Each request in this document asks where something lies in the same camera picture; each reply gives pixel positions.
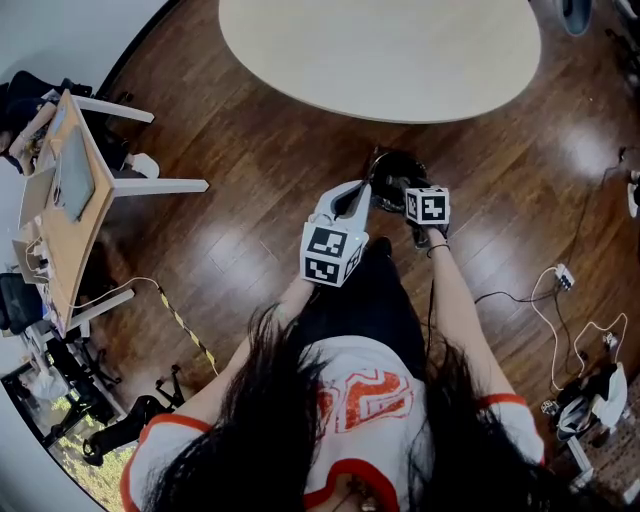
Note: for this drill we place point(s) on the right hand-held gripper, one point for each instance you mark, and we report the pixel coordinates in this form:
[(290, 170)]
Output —
[(430, 207)]

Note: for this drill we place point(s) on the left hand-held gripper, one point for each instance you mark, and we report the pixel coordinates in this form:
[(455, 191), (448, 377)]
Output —
[(325, 260)]

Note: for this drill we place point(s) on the black trash bin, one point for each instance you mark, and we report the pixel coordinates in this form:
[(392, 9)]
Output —
[(395, 165)]

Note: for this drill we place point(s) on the person's right forearm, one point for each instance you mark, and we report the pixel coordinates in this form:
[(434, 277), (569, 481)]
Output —
[(460, 320)]

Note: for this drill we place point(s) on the person's black trousers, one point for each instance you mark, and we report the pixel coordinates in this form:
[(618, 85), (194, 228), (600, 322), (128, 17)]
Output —
[(370, 300)]

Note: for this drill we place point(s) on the black wristband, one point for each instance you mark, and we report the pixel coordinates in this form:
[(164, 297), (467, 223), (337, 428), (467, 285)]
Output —
[(439, 246)]

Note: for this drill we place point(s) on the round beige table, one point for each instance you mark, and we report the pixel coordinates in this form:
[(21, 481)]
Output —
[(375, 60)]

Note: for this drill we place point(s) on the white and orange jersey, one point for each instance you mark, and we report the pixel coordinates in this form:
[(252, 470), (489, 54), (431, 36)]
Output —
[(370, 450)]

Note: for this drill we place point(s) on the white power strip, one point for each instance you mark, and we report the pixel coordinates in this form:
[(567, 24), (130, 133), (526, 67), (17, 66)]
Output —
[(565, 276)]

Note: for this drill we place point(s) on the grey bucket chair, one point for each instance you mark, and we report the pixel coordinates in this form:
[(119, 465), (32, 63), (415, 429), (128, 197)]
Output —
[(577, 15)]

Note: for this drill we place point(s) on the wooden desk with white legs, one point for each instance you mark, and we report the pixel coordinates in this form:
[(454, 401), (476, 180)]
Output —
[(75, 240)]

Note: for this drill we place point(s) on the black folded stand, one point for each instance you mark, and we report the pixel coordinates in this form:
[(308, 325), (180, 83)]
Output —
[(130, 425)]

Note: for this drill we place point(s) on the closed grey laptop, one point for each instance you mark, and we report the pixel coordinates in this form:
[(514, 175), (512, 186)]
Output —
[(77, 175)]

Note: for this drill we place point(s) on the small charger plug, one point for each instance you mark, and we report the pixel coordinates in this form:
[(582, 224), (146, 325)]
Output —
[(610, 340)]

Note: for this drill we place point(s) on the open silver laptop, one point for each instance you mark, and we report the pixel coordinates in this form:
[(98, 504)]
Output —
[(37, 195)]

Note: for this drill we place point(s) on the white bag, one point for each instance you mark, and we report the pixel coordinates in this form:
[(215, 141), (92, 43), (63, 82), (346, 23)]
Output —
[(615, 395)]

